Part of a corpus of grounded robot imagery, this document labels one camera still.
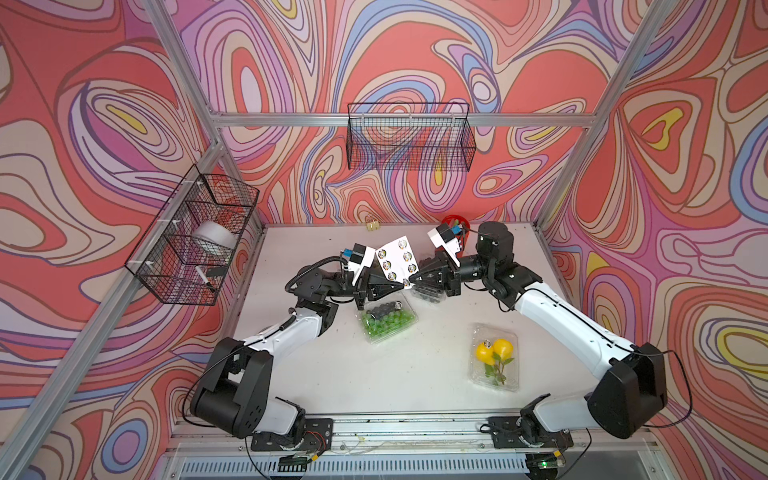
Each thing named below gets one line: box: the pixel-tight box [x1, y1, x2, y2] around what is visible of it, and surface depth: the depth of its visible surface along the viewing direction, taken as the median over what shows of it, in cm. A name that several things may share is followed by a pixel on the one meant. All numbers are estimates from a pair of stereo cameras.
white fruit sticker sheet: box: [376, 235, 419, 289], surface depth 63 cm
